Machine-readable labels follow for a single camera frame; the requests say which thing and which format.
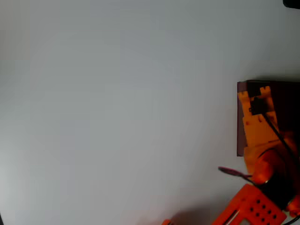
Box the dark red box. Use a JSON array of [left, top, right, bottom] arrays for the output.
[[236, 79, 300, 158]]

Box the black object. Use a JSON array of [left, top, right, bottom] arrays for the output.
[[283, 0, 300, 9]]

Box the black cable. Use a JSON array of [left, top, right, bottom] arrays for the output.
[[263, 113, 300, 163]]

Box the purple cable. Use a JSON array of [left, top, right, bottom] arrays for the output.
[[217, 166, 253, 180]]

